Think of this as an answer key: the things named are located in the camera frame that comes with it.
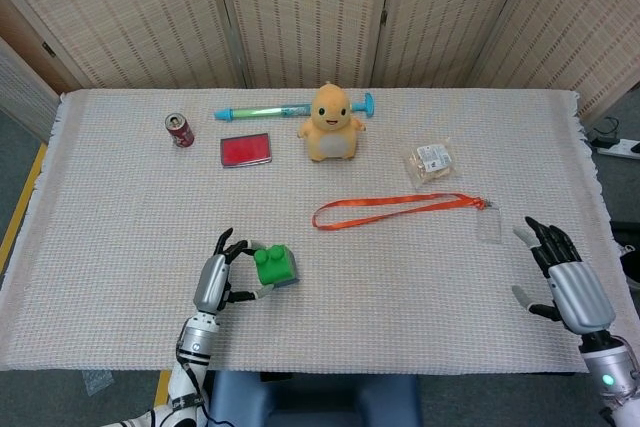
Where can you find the red drink can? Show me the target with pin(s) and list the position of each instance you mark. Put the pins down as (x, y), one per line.
(181, 134)

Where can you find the clear snack bag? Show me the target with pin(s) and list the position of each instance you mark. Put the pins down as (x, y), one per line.
(431, 163)

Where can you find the blue green water syringe toy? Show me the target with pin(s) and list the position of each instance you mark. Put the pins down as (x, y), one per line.
(250, 112)

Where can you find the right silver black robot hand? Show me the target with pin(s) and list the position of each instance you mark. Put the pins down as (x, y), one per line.
(580, 292)

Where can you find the green toy block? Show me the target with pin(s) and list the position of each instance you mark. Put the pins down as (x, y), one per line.
(272, 267)

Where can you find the orange dinosaur plush toy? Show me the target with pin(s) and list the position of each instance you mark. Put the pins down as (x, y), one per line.
(332, 132)

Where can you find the red flat card case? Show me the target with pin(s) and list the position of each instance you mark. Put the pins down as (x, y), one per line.
(246, 150)

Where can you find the beige woven tablecloth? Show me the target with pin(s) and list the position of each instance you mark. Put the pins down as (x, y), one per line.
(125, 247)

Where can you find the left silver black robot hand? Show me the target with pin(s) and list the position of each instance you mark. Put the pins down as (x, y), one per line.
(212, 282)

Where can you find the clear badge holder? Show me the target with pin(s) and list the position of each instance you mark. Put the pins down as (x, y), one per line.
(490, 227)

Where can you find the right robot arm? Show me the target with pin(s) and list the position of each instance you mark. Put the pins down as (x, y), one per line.
(607, 372)

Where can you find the white power strip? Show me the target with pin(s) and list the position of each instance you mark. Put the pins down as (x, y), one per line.
(617, 149)

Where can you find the clear plastic bag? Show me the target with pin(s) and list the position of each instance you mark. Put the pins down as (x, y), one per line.
(97, 384)

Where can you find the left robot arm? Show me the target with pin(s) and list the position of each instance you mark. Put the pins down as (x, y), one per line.
(192, 362)

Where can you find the woven folding screen panel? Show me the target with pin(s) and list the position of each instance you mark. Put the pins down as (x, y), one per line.
(580, 22)
(305, 12)
(440, 12)
(20, 92)
(125, 12)

